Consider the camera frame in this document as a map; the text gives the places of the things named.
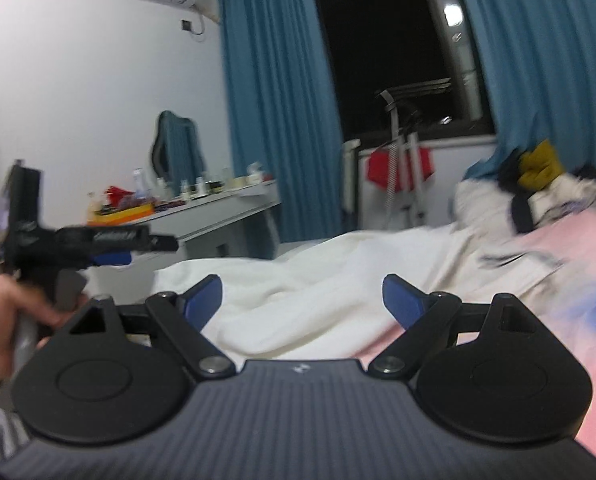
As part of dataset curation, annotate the white hooded sweatshirt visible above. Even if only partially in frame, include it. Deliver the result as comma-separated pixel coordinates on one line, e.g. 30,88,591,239
153,222,500,361

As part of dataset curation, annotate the person's left hand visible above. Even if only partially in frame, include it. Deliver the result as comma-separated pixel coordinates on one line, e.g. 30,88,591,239
0,274,89,383

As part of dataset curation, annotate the yellow tray on desk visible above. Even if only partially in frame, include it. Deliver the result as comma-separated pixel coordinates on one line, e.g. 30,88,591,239
86,204,155,226

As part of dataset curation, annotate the white dressing table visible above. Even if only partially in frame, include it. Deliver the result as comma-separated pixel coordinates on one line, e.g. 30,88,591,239
84,179,283,306

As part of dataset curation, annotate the metal drying rack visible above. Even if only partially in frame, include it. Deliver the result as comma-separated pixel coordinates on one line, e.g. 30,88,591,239
375,78,452,231

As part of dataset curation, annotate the red cloth on rack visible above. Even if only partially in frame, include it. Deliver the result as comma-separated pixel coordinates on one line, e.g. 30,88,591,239
365,148,435,193

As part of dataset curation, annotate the tissue box on desk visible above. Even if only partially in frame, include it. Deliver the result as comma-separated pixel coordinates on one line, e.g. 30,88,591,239
247,162,274,186

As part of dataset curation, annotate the dark navy garment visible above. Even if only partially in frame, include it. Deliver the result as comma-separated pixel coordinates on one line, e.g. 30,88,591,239
497,148,545,234

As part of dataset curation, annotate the pastel pink blue duvet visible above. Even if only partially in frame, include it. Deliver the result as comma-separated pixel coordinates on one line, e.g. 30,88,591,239
353,212,596,455

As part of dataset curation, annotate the mustard yellow garment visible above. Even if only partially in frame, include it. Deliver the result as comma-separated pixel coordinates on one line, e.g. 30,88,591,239
518,140,566,192

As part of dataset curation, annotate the left blue curtain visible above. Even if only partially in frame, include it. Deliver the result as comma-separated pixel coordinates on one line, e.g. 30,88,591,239
219,0,343,242

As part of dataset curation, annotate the blue curtain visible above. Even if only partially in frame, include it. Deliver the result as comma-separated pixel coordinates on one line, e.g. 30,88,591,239
219,0,343,242
462,0,596,179

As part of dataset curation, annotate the right blue curtain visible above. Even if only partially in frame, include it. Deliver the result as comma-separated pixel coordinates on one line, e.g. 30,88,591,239
462,0,596,179

